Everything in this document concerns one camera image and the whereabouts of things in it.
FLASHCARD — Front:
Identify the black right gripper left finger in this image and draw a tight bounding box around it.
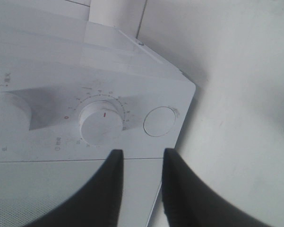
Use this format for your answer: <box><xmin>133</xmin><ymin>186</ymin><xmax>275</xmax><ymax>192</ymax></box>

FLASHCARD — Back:
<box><xmin>28</xmin><ymin>149</ymin><xmax>123</xmax><ymax>227</ymax></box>

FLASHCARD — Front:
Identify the white microwave oven body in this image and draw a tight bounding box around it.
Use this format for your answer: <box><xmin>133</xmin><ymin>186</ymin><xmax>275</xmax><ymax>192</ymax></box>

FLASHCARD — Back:
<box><xmin>0</xmin><ymin>20</ymin><xmax>196</xmax><ymax>227</ymax></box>

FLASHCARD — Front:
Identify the white microwave door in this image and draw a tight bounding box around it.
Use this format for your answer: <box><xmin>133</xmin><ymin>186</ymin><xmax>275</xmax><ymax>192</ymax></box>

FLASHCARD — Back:
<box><xmin>0</xmin><ymin>158</ymin><xmax>163</xmax><ymax>227</ymax></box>

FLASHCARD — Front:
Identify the round white door button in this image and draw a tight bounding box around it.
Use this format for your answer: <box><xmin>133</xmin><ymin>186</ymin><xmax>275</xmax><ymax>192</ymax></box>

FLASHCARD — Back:
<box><xmin>143</xmin><ymin>106</ymin><xmax>176</xmax><ymax>137</ymax></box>

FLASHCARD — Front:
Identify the lower white timer knob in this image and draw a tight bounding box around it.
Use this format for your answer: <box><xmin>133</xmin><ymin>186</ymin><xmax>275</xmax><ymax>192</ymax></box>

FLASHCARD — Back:
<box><xmin>78</xmin><ymin>101</ymin><xmax>123</xmax><ymax>146</ymax></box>

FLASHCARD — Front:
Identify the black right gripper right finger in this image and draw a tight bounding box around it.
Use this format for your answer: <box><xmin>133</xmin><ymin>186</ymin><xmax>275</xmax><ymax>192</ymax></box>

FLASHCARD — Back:
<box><xmin>162</xmin><ymin>148</ymin><xmax>266</xmax><ymax>227</ymax></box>

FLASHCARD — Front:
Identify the upper white power knob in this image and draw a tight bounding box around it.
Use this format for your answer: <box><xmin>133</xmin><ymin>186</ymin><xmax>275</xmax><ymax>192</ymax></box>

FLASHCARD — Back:
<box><xmin>0</xmin><ymin>92</ymin><xmax>32</xmax><ymax>145</ymax></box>

